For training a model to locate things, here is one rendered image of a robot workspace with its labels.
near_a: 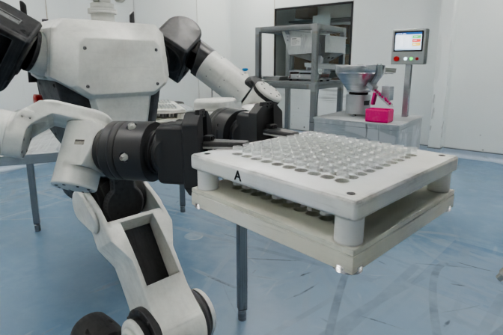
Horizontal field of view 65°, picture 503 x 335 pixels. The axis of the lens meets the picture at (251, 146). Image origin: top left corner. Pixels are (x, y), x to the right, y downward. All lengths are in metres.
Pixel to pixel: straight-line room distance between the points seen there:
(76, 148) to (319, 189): 0.38
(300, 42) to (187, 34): 2.91
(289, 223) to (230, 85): 0.68
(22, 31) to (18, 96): 4.16
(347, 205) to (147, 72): 0.68
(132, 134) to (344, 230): 0.33
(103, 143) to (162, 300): 0.45
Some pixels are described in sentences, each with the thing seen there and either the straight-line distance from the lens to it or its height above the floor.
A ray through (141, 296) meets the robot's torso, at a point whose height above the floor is 0.66.
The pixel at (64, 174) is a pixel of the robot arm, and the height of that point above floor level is 1.00.
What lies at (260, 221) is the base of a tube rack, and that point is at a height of 0.98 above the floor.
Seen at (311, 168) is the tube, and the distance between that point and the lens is 0.42.
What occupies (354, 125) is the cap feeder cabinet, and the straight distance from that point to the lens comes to 2.81.
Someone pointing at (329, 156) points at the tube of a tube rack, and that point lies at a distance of 0.47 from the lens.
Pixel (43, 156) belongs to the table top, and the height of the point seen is 0.84.
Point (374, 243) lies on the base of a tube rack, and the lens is 0.41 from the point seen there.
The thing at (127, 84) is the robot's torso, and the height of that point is 1.11.
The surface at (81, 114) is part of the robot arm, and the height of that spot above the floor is 1.08.
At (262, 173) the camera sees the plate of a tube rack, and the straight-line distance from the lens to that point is 0.42.
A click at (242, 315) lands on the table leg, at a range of 1.94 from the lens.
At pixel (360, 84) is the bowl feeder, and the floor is 1.00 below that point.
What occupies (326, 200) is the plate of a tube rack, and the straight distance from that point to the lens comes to 0.37.
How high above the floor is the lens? 1.15
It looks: 12 degrees down
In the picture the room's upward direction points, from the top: straight up
